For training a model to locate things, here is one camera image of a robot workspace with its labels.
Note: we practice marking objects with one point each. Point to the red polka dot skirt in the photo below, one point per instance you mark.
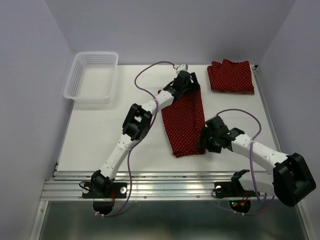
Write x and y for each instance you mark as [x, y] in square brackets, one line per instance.
[230, 76]
[183, 122]

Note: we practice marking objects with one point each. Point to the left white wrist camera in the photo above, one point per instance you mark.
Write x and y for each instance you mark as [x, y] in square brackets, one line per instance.
[180, 67]

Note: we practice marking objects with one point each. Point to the white plastic basket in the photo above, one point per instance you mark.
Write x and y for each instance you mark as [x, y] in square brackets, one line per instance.
[92, 77]

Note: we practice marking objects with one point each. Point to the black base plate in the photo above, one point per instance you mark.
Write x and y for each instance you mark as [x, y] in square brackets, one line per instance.
[232, 188]
[117, 190]

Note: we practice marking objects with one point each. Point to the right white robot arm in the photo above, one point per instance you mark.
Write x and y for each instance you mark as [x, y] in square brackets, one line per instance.
[287, 177]

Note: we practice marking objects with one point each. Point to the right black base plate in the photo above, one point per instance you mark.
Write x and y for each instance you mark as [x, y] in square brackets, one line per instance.
[232, 188]

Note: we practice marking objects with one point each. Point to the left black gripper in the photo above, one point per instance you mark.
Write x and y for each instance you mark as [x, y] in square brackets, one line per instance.
[194, 86]

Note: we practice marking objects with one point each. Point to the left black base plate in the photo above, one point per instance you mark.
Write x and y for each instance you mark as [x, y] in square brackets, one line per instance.
[117, 190]

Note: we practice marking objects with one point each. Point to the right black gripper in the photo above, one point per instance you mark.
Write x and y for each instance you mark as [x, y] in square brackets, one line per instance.
[205, 132]

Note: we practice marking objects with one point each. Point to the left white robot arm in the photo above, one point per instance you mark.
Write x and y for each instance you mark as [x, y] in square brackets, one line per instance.
[137, 125]

